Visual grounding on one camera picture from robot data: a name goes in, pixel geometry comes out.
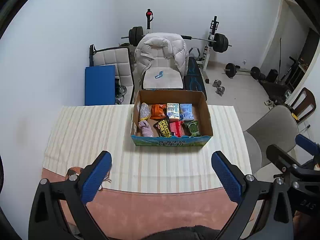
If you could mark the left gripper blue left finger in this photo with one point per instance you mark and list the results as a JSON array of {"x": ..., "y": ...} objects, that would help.
[{"x": 92, "y": 176}]

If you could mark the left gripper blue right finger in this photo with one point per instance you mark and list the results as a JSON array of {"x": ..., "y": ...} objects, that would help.
[{"x": 229, "y": 175}]

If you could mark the grey chair at right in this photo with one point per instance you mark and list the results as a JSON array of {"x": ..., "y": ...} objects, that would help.
[{"x": 276, "y": 127}]

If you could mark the lilac soft cloth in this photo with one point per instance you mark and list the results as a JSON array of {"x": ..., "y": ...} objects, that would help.
[{"x": 145, "y": 128}]

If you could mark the white puffer jacket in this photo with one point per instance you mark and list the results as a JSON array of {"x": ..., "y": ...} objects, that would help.
[{"x": 168, "y": 46}]

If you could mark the white chair behind table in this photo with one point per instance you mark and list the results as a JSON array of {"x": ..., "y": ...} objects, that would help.
[{"x": 171, "y": 79}]

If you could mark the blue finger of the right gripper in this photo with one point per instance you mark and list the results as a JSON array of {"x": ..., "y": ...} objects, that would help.
[{"x": 309, "y": 146}]

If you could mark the barbell on floor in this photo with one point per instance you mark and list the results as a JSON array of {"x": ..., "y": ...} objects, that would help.
[{"x": 231, "y": 70}]

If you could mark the small blue packet on chair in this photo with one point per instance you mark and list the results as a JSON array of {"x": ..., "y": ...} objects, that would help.
[{"x": 159, "y": 75}]

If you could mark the barbell on rack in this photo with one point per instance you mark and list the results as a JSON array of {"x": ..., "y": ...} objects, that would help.
[{"x": 219, "y": 43}]

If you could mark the light blue tissue pack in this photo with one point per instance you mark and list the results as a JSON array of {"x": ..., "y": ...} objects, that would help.
[{"x": 186, "y": 112}]

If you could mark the blue folded mat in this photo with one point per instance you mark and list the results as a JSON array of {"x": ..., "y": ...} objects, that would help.
[{"x": 100, "y": 83}]

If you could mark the white blue tissue pack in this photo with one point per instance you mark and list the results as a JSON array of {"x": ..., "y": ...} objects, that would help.
[{"x": 173, "y": 112}]

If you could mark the red snack packet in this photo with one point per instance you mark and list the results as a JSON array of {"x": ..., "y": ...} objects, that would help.
[{"x": 177, "y": 129}]

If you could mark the white barbell rack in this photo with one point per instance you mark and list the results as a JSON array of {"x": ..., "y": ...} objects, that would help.
[{"x": 203, "y": 59}]

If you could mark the chrome dumbbell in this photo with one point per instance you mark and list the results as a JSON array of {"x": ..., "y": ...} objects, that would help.
[{"x": 220, "y": 89}]

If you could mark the open cardboard milk box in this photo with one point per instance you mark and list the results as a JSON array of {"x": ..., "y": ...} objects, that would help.
[{"x": 200, "y": 112}]

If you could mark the green seaweed snack packet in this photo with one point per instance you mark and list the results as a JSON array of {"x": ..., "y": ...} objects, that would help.
[{"x": 191, "y": 128}]

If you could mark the black blue weight bench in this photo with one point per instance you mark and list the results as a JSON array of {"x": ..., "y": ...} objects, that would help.
[{"x": 193, "y": 79}]

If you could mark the white quilted chair at left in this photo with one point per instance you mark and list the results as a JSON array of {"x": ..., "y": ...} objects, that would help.
[{"x": 119, "y": 57}]

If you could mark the orange snack packet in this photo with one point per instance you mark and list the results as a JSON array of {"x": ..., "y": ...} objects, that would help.
[{"x": 158, "y": 111}]

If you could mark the brown wooden chair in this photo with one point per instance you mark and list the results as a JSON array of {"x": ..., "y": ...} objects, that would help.
[{"x": 305, "y": 108}]

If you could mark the black shoe shine wipes pack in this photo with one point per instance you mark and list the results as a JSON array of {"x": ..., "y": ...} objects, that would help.
[{"x": 163, "y": 127}]

